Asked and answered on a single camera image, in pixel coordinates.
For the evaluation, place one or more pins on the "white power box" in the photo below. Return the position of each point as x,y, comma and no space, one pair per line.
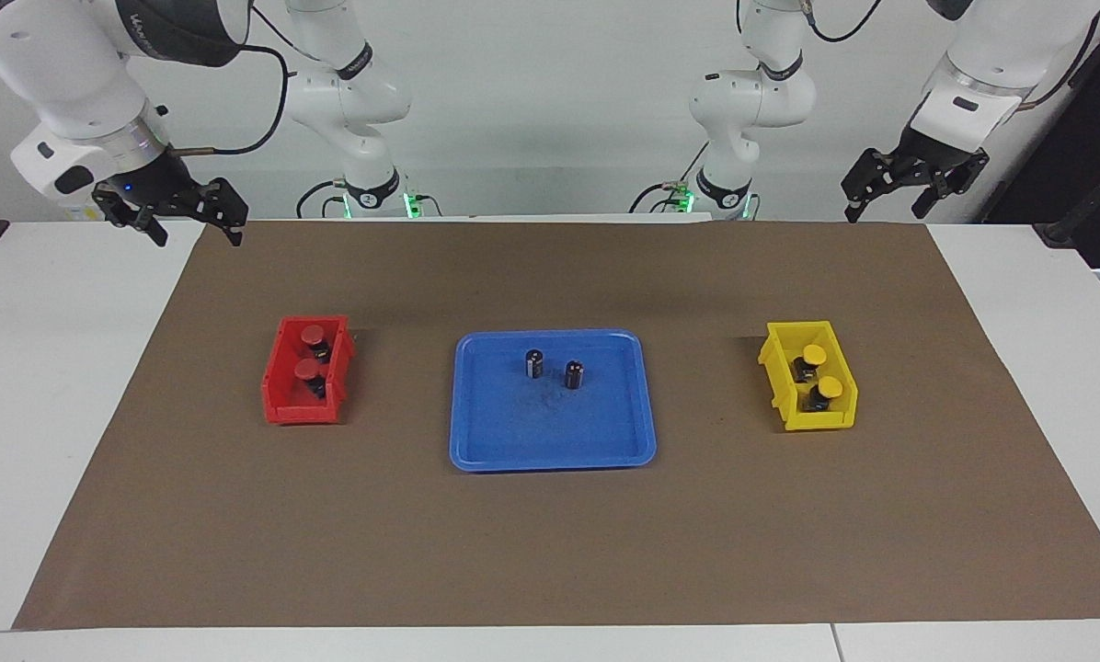
79,213

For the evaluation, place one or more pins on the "yellow plastic bin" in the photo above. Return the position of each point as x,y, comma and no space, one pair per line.
780,386

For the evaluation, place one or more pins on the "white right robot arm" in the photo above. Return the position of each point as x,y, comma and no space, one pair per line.
53,74

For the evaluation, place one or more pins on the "yellow push button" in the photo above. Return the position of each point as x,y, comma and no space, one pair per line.
830,386
815,356

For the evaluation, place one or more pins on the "black cylindrical capacitor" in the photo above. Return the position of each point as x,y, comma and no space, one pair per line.
574,374
534,362

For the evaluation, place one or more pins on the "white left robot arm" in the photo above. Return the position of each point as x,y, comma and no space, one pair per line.
991,64

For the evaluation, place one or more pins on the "black stand pole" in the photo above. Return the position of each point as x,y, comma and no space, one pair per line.
1056,234

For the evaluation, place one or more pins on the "red push button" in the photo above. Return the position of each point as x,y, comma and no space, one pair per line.
314,336
308,370

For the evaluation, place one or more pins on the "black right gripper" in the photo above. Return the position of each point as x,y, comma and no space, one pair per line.
154,184

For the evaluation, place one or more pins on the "red plastic bin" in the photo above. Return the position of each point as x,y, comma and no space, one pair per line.
279,395

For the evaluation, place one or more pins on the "blue plastic tray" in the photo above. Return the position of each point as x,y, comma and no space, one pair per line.
550,432

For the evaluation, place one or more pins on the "green lit base connector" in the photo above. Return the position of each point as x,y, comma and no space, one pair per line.
417,204
683,195

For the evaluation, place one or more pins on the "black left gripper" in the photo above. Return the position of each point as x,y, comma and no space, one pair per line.
932,158

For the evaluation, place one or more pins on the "brown table mat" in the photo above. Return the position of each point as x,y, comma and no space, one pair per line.
550,542

